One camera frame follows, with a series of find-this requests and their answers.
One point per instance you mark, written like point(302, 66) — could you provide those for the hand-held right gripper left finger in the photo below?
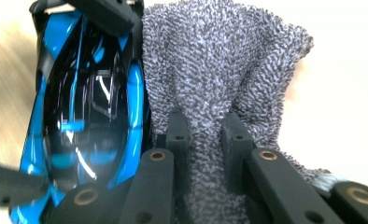
point(180, 140)

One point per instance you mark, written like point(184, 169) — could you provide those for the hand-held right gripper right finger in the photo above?
point(235, 140)

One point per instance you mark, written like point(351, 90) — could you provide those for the grey towel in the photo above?
point(210, 62)

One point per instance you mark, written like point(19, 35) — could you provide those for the blue toy car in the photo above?
point(88, 102)

